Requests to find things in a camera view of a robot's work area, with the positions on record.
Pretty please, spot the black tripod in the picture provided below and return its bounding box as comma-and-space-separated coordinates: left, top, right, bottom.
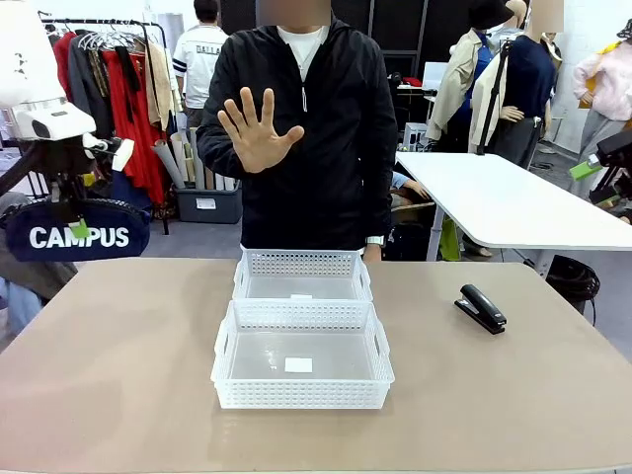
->
476, 41, 513, 157

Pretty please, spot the olive patterned scarf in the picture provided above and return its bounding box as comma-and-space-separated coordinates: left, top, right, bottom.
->
88, 48, 110, 99

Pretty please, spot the black scarf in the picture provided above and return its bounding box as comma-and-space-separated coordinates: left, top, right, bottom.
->
114, 45, 143, 124

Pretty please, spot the tall grey paper roll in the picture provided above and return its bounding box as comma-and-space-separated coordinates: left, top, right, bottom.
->
190, 126, 206, 192

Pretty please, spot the mannequin in pink hoodie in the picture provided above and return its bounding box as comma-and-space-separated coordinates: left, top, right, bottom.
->
572, 19, 632, 198

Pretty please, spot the grey storage bin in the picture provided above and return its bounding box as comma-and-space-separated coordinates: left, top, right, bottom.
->
175, 185, 244, 225

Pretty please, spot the mannequin in beige trench coat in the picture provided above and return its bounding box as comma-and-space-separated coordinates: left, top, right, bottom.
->
427, 27, 500, 154

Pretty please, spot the green bag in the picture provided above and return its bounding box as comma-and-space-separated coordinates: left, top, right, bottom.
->
440, 216, 461, 262

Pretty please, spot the seated person in blue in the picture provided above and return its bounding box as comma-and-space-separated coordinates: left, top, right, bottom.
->
392, 170, 435, 201

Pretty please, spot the person's right forearm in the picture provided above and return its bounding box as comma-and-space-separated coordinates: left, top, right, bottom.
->
197, 116, 251, 175

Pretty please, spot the bystander in white shirt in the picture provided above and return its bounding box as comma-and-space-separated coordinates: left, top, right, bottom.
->
172, 0, 229, 130

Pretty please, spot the red long dress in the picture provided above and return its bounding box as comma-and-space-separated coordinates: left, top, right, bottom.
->
101, 47, 167, 206

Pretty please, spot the person's right hand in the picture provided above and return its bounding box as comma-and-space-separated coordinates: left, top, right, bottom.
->
216, 87, 306, 175

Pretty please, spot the cream paper roll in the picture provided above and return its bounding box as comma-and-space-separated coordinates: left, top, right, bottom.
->
170, 130, 193, 188

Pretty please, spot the mannequin in navy top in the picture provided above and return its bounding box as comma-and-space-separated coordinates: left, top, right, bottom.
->
493, 0, 564, 169

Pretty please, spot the white table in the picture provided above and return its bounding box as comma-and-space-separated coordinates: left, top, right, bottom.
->
394, 150, 632, 252

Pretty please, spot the red jacket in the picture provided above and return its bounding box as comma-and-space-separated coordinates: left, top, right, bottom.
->
52, 32, 78, 103

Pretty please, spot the black clothes rack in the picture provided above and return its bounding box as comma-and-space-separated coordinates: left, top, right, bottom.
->
39, 18, 172, 236

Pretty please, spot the navy CAMPUS pouch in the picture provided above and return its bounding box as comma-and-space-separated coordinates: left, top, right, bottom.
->
0, 197, 152, 263

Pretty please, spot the white monitor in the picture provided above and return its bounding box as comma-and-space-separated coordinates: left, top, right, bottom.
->
423, 61, 449, 92

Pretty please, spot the grey table leg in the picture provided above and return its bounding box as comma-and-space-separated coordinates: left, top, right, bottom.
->
428, 201, 448, 262

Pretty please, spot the beige hanging garment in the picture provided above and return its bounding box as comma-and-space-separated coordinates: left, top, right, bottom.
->
144, 41, 178, 132

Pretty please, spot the person in black jacket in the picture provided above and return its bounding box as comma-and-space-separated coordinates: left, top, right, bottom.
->
196, 0, 399, 263

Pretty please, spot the grey coat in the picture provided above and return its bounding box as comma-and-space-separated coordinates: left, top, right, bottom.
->
0, 192, 79, 301

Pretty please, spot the black cable coil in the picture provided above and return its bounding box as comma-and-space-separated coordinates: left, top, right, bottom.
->
545, 254, 601, 327

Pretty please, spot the white perforated basket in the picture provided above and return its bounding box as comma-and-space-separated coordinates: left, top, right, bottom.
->
210, 298, 396, 411
231, 248, 374, 303

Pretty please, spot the person's left forearm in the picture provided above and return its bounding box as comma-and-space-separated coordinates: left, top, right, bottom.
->
364, 162, 399, 241

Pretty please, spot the black stapler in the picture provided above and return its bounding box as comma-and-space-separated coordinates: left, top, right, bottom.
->
453, 283, 509, 336

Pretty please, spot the grey hanging garment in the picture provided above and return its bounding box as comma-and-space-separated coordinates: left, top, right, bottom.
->
67, 34, 116, 140

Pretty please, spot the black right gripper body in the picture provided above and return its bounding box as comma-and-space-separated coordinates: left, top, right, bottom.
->
596, 130, 632, 167

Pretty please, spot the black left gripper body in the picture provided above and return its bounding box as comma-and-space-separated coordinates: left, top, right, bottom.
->
29, 135, 98, 182

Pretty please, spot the black hat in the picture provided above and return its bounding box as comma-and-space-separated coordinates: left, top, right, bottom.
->
468, 0, 514, 31

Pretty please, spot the black bag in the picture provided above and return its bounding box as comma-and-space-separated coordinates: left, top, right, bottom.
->
387, 222, 432, 262

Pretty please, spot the blue cloth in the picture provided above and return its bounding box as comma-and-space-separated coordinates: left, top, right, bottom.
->
0, 276, 44, 342

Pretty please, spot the white computer box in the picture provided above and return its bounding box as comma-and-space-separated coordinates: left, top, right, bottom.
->
404, 122, 429, 152

